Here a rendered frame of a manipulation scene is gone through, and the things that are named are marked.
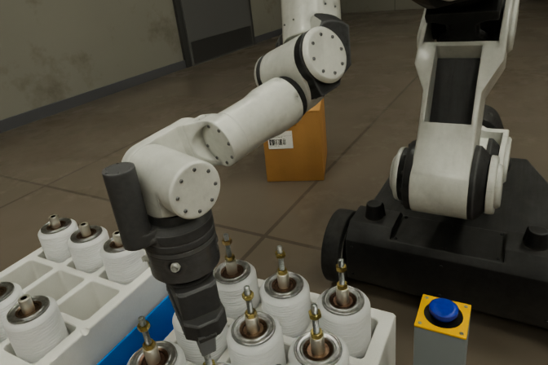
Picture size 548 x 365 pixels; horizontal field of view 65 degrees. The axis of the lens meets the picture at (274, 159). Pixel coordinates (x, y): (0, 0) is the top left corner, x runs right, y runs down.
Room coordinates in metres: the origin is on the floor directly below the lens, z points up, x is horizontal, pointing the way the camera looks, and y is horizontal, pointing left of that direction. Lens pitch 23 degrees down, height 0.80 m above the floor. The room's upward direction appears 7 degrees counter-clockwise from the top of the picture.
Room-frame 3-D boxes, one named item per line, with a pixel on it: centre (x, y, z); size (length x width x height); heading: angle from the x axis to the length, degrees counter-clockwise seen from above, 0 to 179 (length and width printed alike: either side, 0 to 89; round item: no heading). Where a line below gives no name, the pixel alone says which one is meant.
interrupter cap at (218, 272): (0.73, 0.11, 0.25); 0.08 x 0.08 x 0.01
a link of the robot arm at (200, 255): (0.46, 0.13, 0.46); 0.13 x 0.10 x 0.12; 24
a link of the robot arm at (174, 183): (0.45, 0.13, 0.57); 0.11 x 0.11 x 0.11; 42
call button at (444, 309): (0.48, -0.22, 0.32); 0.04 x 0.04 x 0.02
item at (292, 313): (0.67, 0.01, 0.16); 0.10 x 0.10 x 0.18
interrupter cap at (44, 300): (0.68, 0.51, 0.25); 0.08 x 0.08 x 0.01
